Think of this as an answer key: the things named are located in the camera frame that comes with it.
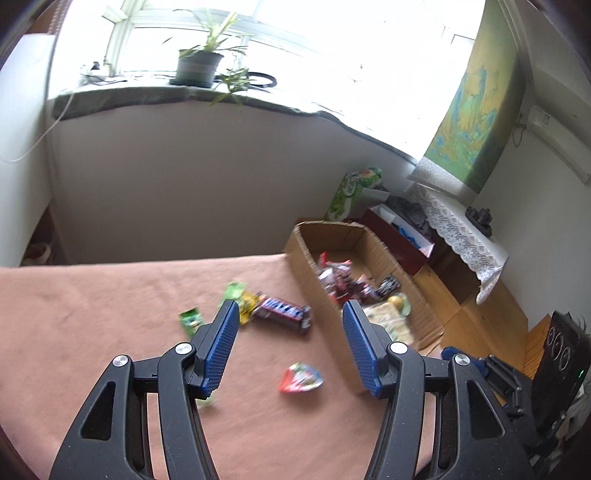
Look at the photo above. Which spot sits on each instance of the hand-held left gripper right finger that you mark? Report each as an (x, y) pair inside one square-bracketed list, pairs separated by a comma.
[(362, 350)]

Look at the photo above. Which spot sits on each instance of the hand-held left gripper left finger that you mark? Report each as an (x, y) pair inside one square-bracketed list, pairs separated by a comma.
[(221, 341)]

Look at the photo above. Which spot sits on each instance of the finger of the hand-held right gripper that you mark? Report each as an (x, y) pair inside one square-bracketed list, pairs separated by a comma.
[(482, 367)]

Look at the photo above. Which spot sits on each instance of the small green candy packet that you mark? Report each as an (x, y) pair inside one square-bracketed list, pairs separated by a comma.
[(191, 319)]

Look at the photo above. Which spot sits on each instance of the sliced bread bag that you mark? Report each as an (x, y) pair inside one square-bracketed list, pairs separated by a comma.
[(390, 318)]

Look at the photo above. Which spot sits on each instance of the yellow green candy packet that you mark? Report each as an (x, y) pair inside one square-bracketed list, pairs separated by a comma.
[(247, 302)]

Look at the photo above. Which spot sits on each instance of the green orange candy packet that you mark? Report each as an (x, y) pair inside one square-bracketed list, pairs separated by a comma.
[(399, 302)]

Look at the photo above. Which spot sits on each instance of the dark cookie packet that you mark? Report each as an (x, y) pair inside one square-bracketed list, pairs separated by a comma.
[(360, 288)]

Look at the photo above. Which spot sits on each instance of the red white candy packet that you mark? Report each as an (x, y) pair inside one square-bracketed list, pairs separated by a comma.
[(300, 378)]

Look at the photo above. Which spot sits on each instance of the red snack packet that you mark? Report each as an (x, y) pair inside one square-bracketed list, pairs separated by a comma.
[(337, 272)]

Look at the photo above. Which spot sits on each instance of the cardboard box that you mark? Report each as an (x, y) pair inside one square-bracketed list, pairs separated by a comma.
[(341, 237)]

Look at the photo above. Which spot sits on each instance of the low wooden cabinet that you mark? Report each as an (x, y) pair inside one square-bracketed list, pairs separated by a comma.
[(450, 277)]

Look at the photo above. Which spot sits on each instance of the dark red open box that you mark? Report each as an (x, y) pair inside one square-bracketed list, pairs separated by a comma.
[(397, 249)]

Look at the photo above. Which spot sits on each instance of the pink table blanket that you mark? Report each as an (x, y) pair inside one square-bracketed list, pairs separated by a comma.
[(115, 300)]

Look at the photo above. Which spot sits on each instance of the white lace cloth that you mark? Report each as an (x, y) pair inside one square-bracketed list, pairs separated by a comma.
[(461, 235)]

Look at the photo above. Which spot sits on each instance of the dark cloth pile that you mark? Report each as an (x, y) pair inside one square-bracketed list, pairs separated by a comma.
[(411, 212)]

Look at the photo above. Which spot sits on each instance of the dark ship ornament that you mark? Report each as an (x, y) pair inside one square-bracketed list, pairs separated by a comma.
[(480, 217)]

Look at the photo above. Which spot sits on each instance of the green paper bag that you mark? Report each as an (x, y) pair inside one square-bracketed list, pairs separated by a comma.
[(346, 194)]

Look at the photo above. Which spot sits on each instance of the white air conditioner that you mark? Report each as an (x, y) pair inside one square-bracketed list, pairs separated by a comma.
[(558, 134)]

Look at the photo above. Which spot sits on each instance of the potted spider plant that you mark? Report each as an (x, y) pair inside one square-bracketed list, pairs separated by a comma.
[(198, 69)]

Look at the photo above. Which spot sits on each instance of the white power strip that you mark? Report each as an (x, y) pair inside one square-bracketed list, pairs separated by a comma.
[(94, 74)]

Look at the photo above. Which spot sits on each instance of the white cabinet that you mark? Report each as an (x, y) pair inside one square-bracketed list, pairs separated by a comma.
[(23, 115)]

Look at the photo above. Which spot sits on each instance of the white framed window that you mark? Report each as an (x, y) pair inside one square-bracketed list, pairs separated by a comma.
[(120, 37)]

